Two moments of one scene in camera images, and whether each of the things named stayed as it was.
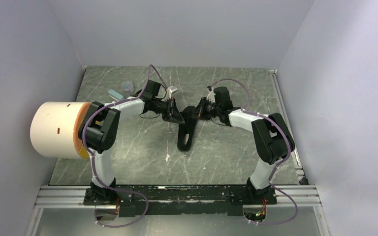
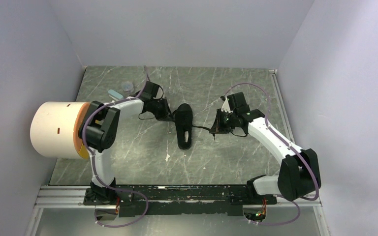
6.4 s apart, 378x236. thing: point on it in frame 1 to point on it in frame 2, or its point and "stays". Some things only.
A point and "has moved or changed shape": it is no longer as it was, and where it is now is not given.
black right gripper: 199,111 to 216,127
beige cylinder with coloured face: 54,128 stays
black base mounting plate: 200,200 stays
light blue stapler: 115,95 stays
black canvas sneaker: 188,127 has moved or changed shape
